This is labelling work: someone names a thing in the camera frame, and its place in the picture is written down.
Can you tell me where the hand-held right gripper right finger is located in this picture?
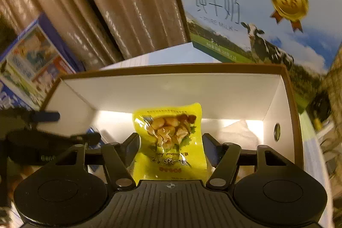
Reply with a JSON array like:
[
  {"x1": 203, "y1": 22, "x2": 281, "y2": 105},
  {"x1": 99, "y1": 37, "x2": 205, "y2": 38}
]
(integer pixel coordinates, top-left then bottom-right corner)
[{"x1": 202, "y1": 133, "x2": 287, "y2": 190}]

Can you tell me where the yellow snack packet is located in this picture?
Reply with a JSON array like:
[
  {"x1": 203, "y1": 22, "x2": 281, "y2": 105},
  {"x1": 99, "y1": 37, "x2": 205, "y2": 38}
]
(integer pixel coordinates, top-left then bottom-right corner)
[{"x1": 133, "y1": 102, "x2": 209, "y2": 186}]

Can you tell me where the brown cardboard box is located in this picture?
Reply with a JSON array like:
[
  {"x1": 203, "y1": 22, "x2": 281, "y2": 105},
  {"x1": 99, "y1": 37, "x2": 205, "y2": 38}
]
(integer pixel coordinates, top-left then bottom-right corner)
[{"x1": 43, "y1": 64, "x2": 304, "y2": 183}]

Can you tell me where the light blue milk carton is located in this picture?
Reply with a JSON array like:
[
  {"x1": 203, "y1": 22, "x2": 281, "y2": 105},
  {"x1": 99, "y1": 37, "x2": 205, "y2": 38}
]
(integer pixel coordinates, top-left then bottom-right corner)
[{"x1": 170, "y1": 0, "x2": 342, "y2": 77}]

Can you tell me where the dark blue milk carton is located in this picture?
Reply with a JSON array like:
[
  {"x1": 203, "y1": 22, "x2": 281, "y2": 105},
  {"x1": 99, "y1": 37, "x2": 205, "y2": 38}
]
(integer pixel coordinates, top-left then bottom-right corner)
[{"x1": 0, "y1": 12, "x2": 84, "y2": 111}]

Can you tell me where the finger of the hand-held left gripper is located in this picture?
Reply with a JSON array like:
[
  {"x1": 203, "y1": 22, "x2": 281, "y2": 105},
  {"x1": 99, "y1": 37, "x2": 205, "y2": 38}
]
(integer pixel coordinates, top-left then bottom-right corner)
[
  {"x1": 71, "y1": 132, "x2": 102, "y2": 145},
  {"x1": 29, "y1": 111, "x2": 61, "y2": 123}
]

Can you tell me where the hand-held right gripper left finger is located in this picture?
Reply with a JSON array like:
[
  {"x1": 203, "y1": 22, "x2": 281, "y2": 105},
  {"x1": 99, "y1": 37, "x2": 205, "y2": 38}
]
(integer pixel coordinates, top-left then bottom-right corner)
[{"x1": 57, "y1": 133, "x2": 141, "y2": 189}]

